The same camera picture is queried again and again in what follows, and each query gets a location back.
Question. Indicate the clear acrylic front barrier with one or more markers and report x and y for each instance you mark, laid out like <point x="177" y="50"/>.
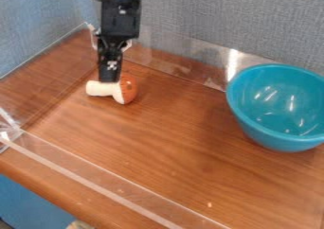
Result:
<point x="132" y="196"/>

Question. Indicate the blue plastic bowl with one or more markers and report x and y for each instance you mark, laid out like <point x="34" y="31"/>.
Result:
<point x="278" y="102"/>

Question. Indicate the white brown toy mushroom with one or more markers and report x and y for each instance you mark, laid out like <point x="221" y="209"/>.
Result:
<point x="124" y="90"/>

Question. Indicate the clear acrylic barrier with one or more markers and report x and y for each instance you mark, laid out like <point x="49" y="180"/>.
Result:
<point x="132" y="196"/>
<point x="189" y="58"/>
<point x="81" y="32"/>

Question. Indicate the clear acrylic left barrier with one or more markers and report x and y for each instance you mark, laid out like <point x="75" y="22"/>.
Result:
<point x="81" y="32"/>

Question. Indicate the clear acrylic left bracket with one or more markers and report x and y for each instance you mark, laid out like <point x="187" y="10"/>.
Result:
<point x="10" y="129"/>

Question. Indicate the clear acrylic back barrier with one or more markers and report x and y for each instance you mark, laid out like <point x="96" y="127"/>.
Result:
<point x="189" y="58"/>

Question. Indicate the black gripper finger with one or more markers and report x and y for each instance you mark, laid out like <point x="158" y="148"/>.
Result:
<point x="110" y="69"/>

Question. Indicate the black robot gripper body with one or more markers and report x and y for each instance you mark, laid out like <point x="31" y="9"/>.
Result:
<point x="120" y="27"/>

